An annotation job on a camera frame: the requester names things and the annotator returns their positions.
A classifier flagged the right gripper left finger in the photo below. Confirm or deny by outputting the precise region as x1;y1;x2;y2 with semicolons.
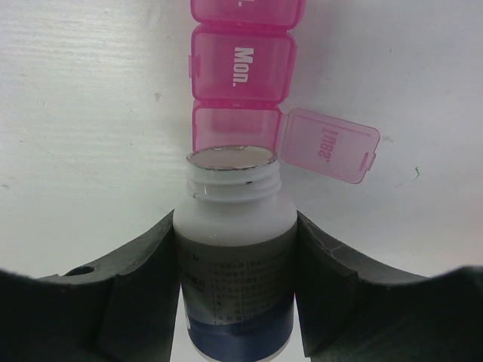
1;216;180;361

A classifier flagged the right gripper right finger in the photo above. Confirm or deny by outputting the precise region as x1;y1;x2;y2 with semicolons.
295;215;482;361

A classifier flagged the white vitamin bottle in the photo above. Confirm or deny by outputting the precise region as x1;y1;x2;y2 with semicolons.
173;146;297;361

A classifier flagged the pink pill organizer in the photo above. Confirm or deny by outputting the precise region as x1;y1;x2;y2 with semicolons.
189;1;380;184

